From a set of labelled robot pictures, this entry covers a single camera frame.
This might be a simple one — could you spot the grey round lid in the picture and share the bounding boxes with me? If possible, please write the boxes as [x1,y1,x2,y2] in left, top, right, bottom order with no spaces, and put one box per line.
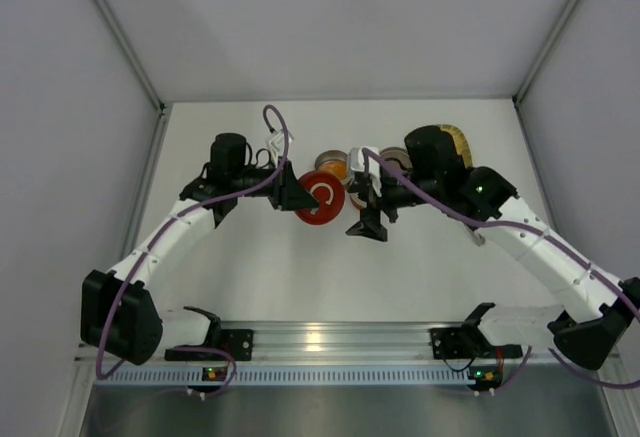
[380,147,413,174]

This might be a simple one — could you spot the right aluminium frame post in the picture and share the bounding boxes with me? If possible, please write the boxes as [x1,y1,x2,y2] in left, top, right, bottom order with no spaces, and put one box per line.
[514,0,612,105]

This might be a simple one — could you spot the aluminium frame post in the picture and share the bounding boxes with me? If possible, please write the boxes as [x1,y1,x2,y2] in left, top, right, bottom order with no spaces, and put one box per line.
[514,0,612,105]
[64,0,167,111]

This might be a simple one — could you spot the metal tongs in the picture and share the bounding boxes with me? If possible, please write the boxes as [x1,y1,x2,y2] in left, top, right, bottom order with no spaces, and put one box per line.
[469,231,485,247]

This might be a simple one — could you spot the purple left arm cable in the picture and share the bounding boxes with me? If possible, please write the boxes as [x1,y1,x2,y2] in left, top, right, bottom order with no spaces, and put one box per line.
[95,103,294,381]

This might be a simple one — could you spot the woven bamboo tray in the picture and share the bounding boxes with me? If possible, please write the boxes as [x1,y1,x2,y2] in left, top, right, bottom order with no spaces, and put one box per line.
[438,124,473,168]

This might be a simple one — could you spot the aluminium mounting rail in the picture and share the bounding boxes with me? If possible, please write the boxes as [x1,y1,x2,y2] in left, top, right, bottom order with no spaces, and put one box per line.
[74,320,620,368]

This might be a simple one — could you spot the slotted grey cable duct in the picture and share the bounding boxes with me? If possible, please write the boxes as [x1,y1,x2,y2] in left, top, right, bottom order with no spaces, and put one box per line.
[98,365,473,387]

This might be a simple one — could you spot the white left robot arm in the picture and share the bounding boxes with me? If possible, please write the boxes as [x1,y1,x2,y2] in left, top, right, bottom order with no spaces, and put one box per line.
[80,130,319,365]

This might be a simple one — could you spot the red round lid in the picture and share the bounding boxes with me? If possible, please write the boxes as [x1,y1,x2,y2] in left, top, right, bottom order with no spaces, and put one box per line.
[295,170,345,226]

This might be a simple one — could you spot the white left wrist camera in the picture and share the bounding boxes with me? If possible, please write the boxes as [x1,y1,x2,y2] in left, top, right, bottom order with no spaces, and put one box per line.
[266,129,294,161]

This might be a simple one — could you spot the left aluminium frame post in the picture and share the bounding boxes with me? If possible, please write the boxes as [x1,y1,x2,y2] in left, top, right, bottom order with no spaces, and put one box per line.
[64,0,167,111]

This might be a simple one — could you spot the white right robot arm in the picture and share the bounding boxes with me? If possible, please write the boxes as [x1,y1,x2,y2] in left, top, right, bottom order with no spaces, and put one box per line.
[347,124,639,371]

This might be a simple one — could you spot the red-based metal lunch tin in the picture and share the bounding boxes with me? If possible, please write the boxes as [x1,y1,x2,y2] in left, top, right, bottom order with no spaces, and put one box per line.
[349,193,367,210]

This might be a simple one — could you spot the grey tin with orange food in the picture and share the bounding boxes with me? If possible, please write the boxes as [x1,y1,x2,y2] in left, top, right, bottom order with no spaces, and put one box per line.
[314,150,349,181]

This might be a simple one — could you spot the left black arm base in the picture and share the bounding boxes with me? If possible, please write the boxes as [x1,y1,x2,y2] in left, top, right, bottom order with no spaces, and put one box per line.
[164,328,254,362]

